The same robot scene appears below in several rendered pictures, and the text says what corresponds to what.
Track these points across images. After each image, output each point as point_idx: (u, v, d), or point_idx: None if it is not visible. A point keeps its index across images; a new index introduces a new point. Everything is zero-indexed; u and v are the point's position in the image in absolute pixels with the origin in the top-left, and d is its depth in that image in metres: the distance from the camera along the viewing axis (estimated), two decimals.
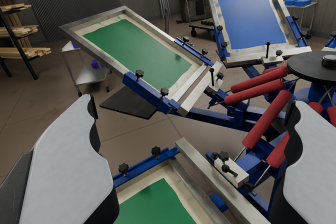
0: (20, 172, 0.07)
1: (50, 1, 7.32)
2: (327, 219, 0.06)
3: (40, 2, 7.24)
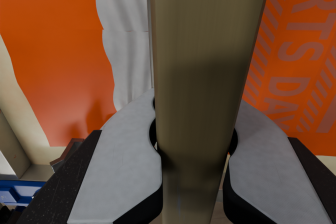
0: (89, 146, 0.08)
1: None
2: (270, 199, 0.06)
3: None
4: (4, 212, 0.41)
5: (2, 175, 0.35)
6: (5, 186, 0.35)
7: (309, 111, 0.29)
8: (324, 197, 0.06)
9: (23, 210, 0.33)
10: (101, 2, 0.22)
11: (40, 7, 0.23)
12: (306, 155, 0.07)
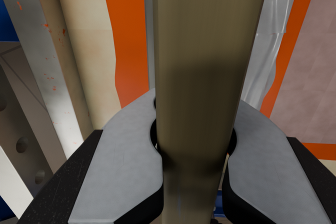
0: (90, 146, 0.08)
1: None
2: (270, 198, 0.06)
3: None
4: None
5: None
6: None
7: None
8: (323, 197, 0.06)
9: None
10: None
11: None
12: (305, 155, 0.08)
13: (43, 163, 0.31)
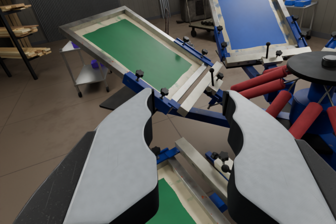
0: (83, 148, 0.08)
1: (50, 1, 7.32)
2: (275, 200, 0.06)
3: (40, 2, 7.24)
4: None
5: None
6: None
7: None
8: (331, 200, 0.06)
9: None
10: None
11: None
12: (313, 158, 0.07)
13: None
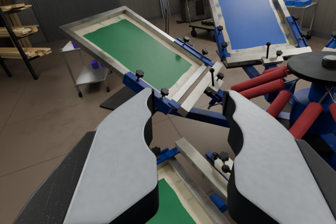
0: (83, 148, 0.08)
1: (51, 1, 7.33)
2: (275, 200, 0.06)
3: (40, 2, 7.24)
4: None
5: None
6: None
7: None
8: (331, 200, 0.06)
9: None
10: None
11: None
12: (313, 158, 0.07)
13: None
